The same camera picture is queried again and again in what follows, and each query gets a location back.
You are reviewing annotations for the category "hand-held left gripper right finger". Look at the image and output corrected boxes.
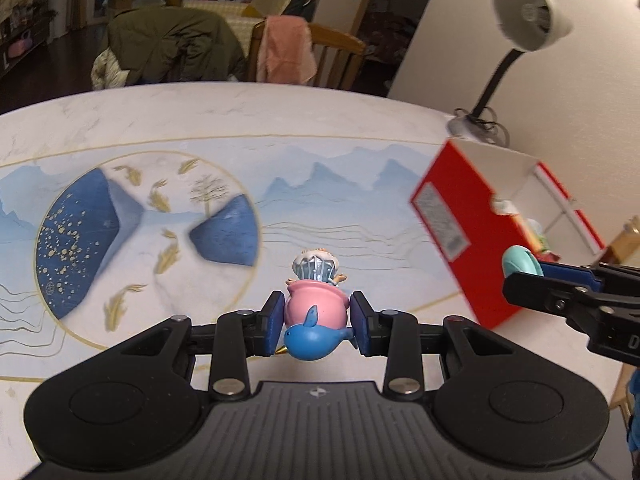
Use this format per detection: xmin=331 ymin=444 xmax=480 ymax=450
xmin=350 ymin=291 xmax=533 ymax=400

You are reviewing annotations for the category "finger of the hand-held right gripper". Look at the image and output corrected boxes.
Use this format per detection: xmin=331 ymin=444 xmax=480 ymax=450
xmin=502 ymin=272 xmax=640 ymax=317
xmin=539 ymin=261 xmax=640 ymax=291

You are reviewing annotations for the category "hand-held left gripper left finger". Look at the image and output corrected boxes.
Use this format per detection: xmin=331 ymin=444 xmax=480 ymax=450
xmin=107 ymin=291 xmax=286 ymax=402

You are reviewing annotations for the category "teal round toy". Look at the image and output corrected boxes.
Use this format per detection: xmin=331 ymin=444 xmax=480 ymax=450
xmin=501 ymin=245 xmax=544 ymax=281

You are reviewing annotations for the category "pink and blue figurine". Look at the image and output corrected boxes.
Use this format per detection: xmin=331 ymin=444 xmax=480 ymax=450
xmin=283 ymin=247 xmax=362 ymax=362

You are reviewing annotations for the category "red cardboard shoe box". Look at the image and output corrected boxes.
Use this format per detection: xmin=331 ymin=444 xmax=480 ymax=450
xmin=410 ymin=138 xmax=607 ymax=332

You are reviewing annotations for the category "person's right hand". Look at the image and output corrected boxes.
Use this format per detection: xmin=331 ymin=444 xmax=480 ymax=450
xmin=627 ymin=366 xmax=640 ymax=453

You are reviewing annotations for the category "white desk lamp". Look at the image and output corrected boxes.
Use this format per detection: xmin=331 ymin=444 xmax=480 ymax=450
xmin=446 ymin=0 xmax=574 ymax=142

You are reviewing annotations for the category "wooden chair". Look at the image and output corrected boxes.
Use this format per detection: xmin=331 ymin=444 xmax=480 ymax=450
xmin=248 ymin=16 xmax=368 ymax=92

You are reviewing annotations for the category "pink cloth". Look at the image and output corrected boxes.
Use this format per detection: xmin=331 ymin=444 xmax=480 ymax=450
xmin=263 ymin=15 xmax=318 ymax=87

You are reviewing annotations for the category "olive green jacket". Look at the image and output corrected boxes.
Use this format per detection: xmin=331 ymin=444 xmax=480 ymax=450
xmin=102 ymin=6 xmax=247 ymax=86

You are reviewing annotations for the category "white patterned bag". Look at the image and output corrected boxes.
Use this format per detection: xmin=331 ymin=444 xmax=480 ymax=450
xmin=90 ymin=50 xmax=132 ymax=92

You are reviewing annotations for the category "dark television cabinet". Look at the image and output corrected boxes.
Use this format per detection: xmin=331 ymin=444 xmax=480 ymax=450
xmin=0 ymin=10 xmax=56 ymax=81

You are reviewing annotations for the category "black lamp cable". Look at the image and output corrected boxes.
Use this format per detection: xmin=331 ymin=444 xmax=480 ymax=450
xmin=452 ymin=106 xmax=511 ymax=147

